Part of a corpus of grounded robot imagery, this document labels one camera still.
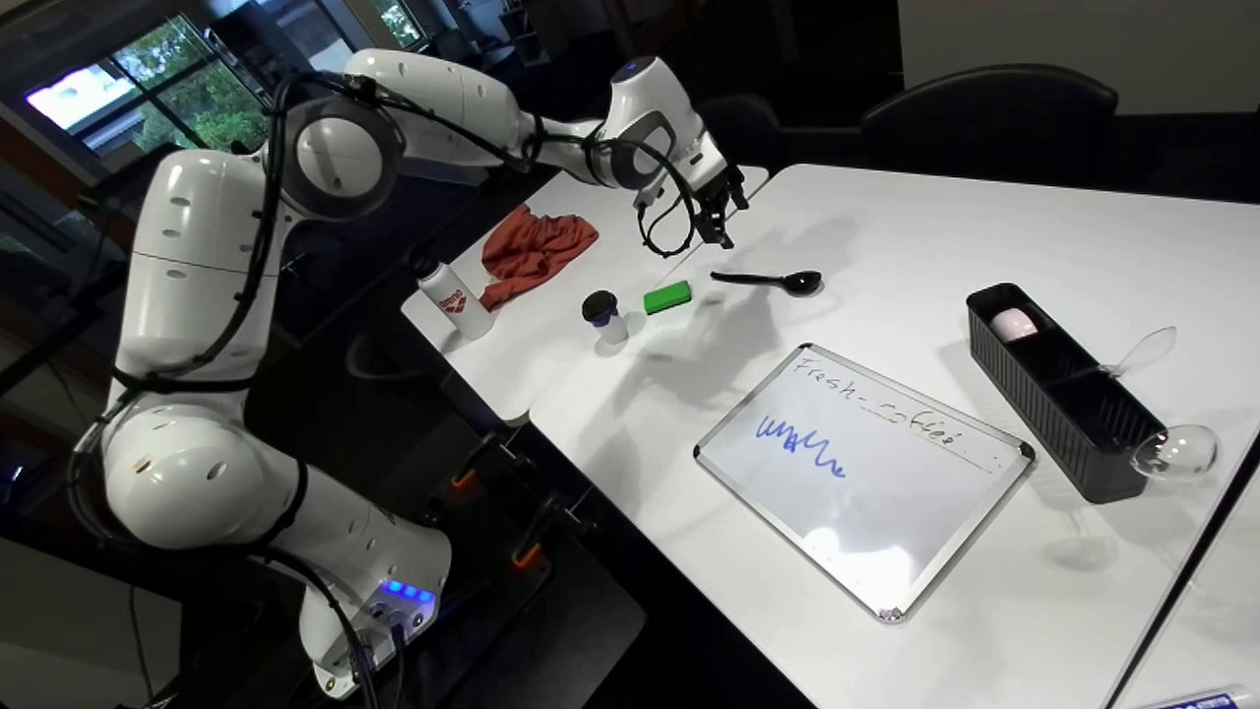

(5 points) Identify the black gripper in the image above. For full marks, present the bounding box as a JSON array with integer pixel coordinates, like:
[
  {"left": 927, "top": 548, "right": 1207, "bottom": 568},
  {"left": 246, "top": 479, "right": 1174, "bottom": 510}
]
[{"left": 667, "top": 145, "right": 750, "bottom": 254}]

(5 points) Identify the black office chair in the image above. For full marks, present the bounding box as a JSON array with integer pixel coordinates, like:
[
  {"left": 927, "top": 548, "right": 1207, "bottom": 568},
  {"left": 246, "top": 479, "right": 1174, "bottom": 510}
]
[
  {"left": 700, "top": 93, "right": 797, "bottom": 177},
  {"left": 854, "top": 61, "right": 1120, "bottom": 177}
]

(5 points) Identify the green rectangular block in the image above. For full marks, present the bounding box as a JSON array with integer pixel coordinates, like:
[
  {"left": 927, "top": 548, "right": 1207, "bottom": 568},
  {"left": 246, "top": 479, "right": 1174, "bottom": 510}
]
[{"left": 637, "top": 278, "right": 698, "bottom": 318}]

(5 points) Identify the cup with black lid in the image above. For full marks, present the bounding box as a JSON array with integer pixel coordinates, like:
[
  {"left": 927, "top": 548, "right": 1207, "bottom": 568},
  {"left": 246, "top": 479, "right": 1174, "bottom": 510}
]
[{"left": 580, "top": 289, "right": 633, "bottom": 354}]

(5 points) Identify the red cloth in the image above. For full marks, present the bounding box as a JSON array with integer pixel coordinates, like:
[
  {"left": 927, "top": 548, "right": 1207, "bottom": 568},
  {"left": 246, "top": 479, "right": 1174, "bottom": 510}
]
[{"left": 477, "top": 202, "right": 602, "bottom": 316}]

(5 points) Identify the white bottle red label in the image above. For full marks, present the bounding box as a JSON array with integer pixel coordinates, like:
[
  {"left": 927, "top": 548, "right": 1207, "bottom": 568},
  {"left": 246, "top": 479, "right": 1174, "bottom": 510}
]
[{"left": 417, "top": 255, "right": 477, "bottom": 324}]

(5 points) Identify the small framed whiteboard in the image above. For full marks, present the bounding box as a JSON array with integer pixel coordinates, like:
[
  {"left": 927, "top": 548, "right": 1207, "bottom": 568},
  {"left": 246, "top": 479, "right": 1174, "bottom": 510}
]
[{"left": 690, "top": 342, "right": 1039, "bottom": 622}]

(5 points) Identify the pink object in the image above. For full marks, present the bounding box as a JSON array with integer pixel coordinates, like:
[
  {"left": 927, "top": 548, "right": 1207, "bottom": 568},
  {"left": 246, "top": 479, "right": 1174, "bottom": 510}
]
[{"left": 989, "top": 309, "right": 1036, "bottom": 349}]

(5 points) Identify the orange black clamp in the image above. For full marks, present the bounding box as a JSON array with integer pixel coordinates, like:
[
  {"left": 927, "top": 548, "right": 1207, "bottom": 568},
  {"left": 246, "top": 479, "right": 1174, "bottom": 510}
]
[
  {"left": 440, "top": 417, "right": 527, "bottom": 506},
  {"left": 502, "top": 490, "right": 587, "bottom": 585}
]

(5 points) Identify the black rectangular box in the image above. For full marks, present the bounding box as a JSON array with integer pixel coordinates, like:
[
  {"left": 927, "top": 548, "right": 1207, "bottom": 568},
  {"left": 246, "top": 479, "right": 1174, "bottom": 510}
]
[{"left": 964, "top": 279, "right": 1174, "bottom": 510}]

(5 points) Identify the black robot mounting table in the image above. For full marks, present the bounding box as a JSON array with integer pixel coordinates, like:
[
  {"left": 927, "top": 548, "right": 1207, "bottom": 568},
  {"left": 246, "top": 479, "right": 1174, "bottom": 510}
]
[{"left": 170, "top": 391, "right": 650, "bottom": 709}]

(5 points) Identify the clear plastic glass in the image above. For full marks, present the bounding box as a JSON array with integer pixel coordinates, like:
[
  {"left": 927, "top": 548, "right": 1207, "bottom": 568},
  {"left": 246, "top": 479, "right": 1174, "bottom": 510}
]
[{"left": 1084, "top": 324, "right": 1225, "bottom": 486}]

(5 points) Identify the bright window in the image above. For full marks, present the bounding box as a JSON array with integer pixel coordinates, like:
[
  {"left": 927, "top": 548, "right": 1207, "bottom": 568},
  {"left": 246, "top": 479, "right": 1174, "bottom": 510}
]
[{"left": 23, "top": 12, "right": 276, "bottom": 157}]

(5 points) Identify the blue marker pen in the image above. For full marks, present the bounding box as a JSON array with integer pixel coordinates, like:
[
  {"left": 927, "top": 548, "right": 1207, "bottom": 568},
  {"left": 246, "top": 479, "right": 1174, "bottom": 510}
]
[{"left": 1132, "top": 682, "right": 1253, "bottom": 709}]

